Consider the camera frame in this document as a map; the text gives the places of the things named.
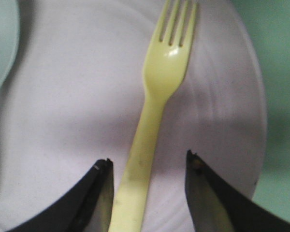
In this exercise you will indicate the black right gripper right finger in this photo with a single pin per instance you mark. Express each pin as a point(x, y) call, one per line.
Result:
point(216, 206)

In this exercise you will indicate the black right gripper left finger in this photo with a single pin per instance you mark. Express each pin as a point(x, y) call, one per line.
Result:
point(86, 207)

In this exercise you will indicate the beige round plate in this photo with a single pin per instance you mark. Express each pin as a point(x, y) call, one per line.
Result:
point(75, 95)

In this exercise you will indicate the yellow plastic fork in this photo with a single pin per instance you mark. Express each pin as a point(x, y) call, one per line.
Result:
point(164, 70)

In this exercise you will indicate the light green serving tray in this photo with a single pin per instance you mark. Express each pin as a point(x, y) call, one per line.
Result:
point(268, 24)

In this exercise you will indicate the pale green plastic spoon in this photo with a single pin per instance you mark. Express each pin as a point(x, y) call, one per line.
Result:
point(9, 36)

